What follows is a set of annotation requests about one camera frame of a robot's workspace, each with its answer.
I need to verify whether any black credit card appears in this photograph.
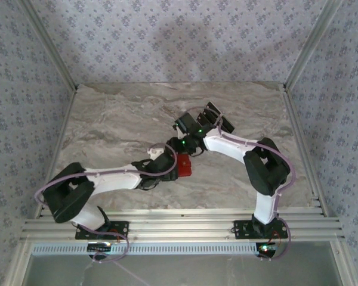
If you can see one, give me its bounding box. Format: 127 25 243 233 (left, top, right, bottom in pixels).
217 119 232 135
221 114 236 132
205 101 222 116
196 110 212 126

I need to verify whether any wide aluminium extrusion base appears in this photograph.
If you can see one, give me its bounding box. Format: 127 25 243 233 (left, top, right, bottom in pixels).
20 207 346 243

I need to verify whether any small controller circuit board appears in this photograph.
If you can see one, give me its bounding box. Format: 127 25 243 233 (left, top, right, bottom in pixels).
87 242 113 253
255 241 283 259

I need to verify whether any grey metal panel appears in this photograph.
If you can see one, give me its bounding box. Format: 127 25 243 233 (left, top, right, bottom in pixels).
23 254 345 286

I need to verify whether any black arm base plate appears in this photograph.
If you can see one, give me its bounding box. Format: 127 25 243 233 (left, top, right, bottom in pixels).
233 219 287 240
75 220 129 240

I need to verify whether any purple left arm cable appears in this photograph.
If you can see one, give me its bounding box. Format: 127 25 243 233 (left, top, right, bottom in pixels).
35 142 152 286

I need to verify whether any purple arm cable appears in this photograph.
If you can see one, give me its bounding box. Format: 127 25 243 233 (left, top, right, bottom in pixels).
184 107 296 262
35 142 152 286

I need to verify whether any grey slotted cable duct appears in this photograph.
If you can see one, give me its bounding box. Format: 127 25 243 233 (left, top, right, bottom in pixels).
31 241 259 256

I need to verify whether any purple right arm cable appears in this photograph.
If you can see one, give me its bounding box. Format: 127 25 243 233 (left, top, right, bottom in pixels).
184 107 296 262

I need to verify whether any aluminium frame post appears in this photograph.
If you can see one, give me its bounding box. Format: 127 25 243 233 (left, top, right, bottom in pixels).
17 0 80 92
285 0 344 89
329 240 357 286
4 241 33 286

